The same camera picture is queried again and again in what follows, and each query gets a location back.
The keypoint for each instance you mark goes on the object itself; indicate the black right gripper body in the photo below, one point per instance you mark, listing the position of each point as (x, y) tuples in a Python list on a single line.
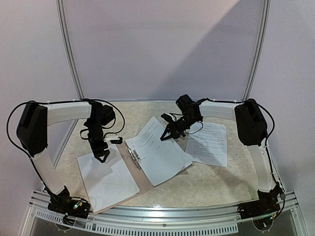
[(174, 127)]

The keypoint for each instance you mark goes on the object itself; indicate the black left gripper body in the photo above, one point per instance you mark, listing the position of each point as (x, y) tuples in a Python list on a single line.
[(95, 144)]

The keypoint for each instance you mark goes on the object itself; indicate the brown paper folder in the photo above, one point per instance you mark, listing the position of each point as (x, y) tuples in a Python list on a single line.
[(135, 177)]

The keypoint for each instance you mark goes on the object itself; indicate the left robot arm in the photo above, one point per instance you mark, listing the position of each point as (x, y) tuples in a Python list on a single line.
[(32, 133)]

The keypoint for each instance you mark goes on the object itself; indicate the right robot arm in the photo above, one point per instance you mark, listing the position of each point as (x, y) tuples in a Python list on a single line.
[(251, 129)]

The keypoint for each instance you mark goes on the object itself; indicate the metal folder clip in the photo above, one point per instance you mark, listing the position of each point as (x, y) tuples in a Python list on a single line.
[(135, 157)]

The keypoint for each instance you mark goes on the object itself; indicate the stack of printed papers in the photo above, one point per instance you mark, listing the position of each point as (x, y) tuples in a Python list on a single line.
[(207, 144)]

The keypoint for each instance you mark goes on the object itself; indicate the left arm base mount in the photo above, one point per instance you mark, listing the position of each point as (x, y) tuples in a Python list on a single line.
[(70, 206)]

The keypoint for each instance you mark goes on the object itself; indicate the aluminium front rail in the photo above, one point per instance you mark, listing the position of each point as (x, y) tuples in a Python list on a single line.
[(163, 214)]

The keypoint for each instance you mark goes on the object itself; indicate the perforated white cable tray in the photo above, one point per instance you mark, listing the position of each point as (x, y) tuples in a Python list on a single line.
[(51, 224)]

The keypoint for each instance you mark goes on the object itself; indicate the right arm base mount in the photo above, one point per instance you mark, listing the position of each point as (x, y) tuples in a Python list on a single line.
[(261, 207)]

